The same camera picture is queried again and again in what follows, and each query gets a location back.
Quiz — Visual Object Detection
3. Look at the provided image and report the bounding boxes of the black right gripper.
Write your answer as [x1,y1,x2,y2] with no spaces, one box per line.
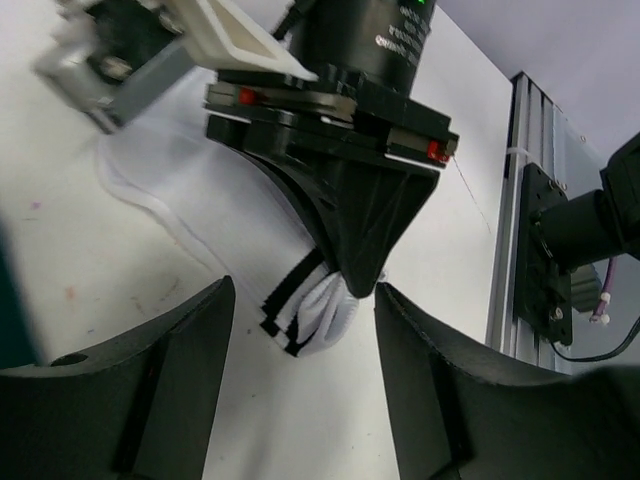
[205,64,459,299]

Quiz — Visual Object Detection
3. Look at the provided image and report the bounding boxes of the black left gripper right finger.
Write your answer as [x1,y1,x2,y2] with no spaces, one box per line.
[375,283,639,479]

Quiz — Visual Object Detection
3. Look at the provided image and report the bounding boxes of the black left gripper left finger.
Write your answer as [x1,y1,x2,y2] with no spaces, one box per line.
[1,277,235,479]

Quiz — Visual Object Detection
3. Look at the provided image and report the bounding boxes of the white sock black stripes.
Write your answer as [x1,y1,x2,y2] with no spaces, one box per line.
[96,74,360,357]

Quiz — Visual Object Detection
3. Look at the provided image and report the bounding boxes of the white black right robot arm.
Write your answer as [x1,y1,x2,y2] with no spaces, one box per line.
[206,1,459,298]

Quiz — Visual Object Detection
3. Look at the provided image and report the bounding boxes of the dark green reindeer sock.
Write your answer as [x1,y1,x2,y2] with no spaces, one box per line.
[1,218,46,369]

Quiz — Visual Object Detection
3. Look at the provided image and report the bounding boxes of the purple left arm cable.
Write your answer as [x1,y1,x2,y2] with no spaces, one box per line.
[589,259,621,324]

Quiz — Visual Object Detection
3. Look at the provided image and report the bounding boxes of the aluminium rail frame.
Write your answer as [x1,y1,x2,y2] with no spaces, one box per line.
[486,73,639,372]

